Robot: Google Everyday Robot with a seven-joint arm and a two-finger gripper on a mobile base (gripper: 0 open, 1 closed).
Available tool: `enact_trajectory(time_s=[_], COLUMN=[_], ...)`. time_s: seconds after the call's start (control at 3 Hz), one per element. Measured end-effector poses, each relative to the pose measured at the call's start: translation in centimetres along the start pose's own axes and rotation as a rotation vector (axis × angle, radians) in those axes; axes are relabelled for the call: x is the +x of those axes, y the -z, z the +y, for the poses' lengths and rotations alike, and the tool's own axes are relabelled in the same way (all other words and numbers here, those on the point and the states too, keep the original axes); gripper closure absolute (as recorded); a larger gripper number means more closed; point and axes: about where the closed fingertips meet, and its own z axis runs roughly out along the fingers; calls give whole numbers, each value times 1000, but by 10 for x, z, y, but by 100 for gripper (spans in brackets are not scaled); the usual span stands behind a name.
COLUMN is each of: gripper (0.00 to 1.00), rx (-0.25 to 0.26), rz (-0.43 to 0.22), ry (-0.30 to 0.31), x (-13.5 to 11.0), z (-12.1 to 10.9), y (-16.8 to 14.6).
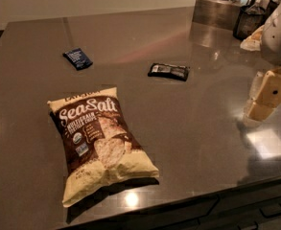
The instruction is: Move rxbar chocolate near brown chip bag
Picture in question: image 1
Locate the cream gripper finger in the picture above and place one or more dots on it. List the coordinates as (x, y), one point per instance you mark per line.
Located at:
(258, 111)
(270, 90)

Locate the black rxbar chocolate bar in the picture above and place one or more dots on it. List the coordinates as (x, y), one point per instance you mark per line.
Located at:
(169, 71)

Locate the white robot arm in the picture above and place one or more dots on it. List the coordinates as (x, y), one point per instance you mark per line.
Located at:
(271, 52)

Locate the brown sea salt chip bag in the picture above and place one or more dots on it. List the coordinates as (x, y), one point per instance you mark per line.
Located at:
(99, 148)

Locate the pale napkin pile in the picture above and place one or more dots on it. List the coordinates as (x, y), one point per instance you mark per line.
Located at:
(253, 42)

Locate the black mesh container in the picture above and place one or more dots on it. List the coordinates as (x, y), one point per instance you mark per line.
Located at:
(247, 22)

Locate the dark blue snack packet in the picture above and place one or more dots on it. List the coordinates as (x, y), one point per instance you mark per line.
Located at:
(78, 59)

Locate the dark drawer handle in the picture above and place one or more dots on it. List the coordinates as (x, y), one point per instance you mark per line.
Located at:
(271, 211)

